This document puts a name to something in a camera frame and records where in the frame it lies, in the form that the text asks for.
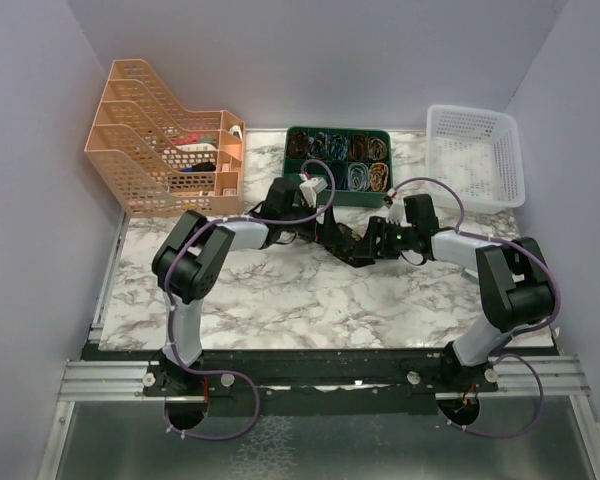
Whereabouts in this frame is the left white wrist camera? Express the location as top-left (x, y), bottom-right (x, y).
top-left (299, 174), bottom-right (328, 208)

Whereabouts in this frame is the orange plastic file organizer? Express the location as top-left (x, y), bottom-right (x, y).
top-left (84, 59), bottom-right (245, 218)

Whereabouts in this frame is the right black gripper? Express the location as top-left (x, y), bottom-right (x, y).
top-left (352, 216), bottom-right (417, 260)

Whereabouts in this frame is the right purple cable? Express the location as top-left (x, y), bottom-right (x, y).
top-left (392, 177), bottom-right (564, 359)

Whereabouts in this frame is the white plastic basket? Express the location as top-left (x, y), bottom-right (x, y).
top-left (425, 104), bottom-right (526, 214)

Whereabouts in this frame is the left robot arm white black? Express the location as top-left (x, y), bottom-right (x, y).
top-left (152, 177), bottom-right (335, 395)

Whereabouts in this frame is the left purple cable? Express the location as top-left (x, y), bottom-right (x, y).
top-left (162, 159), bottom-right (336, 386)

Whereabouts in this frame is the purple cable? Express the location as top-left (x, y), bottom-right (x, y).
top-left (162, 159), bottom-right (336, 386)
top-left (392, 177), bottom-right (564, 359)

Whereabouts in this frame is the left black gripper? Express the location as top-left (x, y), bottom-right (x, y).
top-left (279, 198), bottom-right (346, 245)

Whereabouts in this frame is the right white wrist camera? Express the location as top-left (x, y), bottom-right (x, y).
top-left (383, 190), bottom-right (405, 225)

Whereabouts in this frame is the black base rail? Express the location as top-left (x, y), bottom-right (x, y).
top-left (143, 349), bottom-right (498, 417)

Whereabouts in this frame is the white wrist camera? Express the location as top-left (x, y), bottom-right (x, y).
top-left (299, 174), bottom-right (328, 208)
top-left (383, 190), bottom-right (405, 225)

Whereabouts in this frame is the black floral necktie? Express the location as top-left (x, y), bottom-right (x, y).
top-left (316, 222), bottom-right (375, 268)

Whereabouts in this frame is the small white red box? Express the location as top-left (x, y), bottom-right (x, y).
top-left (462, 269), bottom-right (478, 283)

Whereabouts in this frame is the green compartment tray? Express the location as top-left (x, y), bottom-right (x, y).
top-left (282, 126), bottom-right (393, 208)

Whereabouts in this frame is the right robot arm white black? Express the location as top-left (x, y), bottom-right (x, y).
top-left (351, 194), bottom-right (557, 391)

